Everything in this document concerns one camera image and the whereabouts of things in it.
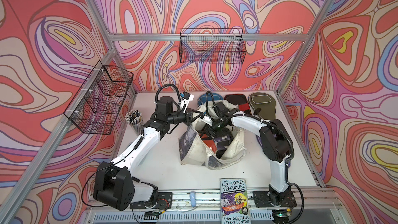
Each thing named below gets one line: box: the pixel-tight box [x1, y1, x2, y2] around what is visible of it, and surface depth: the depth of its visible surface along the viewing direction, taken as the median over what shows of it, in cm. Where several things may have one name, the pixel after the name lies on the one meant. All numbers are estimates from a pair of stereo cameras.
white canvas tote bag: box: [178, 100, 247, 170], surface depth 72 cm
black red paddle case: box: [223, 93, 252, 116], surface depth 114 cm
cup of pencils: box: [125, 109, 143, 136], surface depth 86 cm
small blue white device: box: [189, 190, 196, 207], surface depth 73 cm
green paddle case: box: [248, 92, 277, 121], surface depth 113 cm
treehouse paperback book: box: [219, 177, 252, 224], surface depth 72 cm
